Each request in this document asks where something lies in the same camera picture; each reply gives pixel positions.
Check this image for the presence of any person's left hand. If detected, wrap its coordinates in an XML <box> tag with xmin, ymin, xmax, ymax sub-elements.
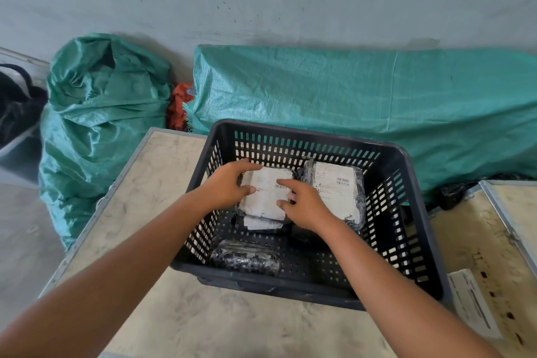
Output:
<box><xmin>201</xmin><ymin>159</ymin><xmax>263</xmax><ymax>213</ymax></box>

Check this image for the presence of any person's right hand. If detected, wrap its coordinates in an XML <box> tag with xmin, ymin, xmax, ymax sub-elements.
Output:
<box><xmin>276</xmin><ymin>179</ymin><xmax>336</xmax><ymax>237</ymax></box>

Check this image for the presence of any black packet with white label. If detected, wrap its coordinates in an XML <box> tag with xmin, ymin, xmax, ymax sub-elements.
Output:
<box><xmin>300</xmin><ymin>159</ymin><xmax>367</xmax><ymax>232</ymax></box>
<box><xmin>236</xmin><ymin>166</ymin><xmax>298</xmax><ymax>223</ymax></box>
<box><xmin>235</xmin><ymin>213</ymin><xmax>294</xmax><ymax>234</ymax></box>

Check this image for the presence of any person's right forearm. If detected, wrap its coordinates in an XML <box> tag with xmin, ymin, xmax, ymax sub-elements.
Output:
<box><xmin>317</xmin><ymin>218</ymin><xmax>504</xmax><ymax>358</ymax></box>

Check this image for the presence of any person's left forearm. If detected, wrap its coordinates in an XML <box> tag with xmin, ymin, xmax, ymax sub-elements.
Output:
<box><xmin>0</xmin><ymin>188</ymin><xmax>219</xmax><ymax>358</ymax></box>

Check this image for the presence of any black wrapped packet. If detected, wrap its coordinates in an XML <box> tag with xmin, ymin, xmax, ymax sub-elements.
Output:
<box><xmin>209</xmin><ymin>239</ymin><xmax>282</xmax><ymax>277</ymax></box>

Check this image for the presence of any black plastic crate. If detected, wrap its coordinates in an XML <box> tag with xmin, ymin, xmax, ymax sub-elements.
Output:
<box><xmin>170</xmin><ymin>119</ymin><xmax>445</xmax><ymax>312</ymax></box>

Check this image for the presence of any red cloth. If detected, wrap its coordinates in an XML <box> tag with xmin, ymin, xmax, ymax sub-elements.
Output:
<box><xmin>166</xmin><ymin>83</ymin><xmax>195</xmax><ymax>132</ymax></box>

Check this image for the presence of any long green woven sack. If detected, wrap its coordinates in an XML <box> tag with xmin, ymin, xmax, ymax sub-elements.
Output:
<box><xmin>184</xmin><ymin>45</ymin><xmax>537</xmax><ymax>206</ymax></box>

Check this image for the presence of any crumpled green woven sack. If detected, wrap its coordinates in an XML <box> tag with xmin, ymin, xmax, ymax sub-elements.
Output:
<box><xmin>38</xmin><ymin>33</ymin><xmax>175</xmax><ymax>250</ymax></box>

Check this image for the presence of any white paper label sheet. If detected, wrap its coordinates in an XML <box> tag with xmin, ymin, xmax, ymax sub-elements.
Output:
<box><xmin>447</xmin><ymin>268</ymin><xmax>503</xmax><ymax>340</ymax></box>

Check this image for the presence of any black bag with handles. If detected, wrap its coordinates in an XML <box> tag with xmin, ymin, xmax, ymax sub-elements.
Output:
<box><xmin>0</xmin><ymin>63</ymin><xmax>49</xmax><ymax>149</ymax></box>

